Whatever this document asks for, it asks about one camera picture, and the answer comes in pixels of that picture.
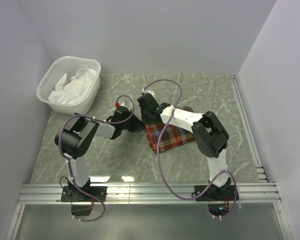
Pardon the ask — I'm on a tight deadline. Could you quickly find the red brown plaid shirt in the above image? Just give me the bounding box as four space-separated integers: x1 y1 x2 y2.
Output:
143 106 196 155

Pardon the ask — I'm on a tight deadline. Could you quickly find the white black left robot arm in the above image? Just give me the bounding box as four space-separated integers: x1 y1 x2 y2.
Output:
54 105 145 201

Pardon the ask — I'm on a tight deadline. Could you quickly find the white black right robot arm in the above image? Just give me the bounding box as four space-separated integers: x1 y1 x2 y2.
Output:
137 93 235 201

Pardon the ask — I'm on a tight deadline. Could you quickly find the white crumpled shirt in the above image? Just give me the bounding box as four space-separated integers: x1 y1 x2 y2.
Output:
48 68 97 105

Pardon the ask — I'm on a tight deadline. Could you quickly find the white plastic laundry basket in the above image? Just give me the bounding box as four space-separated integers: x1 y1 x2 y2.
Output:
36 56 102 115

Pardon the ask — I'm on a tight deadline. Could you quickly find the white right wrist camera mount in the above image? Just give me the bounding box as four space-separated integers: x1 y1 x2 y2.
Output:
141 88 155 97

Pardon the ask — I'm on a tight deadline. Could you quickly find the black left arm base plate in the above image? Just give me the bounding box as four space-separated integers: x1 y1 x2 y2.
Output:
60 185 107 203

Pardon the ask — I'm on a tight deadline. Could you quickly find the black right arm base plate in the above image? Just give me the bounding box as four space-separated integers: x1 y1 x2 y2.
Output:
196 185 239 202

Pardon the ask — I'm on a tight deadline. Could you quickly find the aluminium right side rail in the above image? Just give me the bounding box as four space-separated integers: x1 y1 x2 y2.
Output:
229 75 268 183

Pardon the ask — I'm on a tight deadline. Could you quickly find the aluminium mounting rail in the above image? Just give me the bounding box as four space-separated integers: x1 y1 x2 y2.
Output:
17 182 281 206

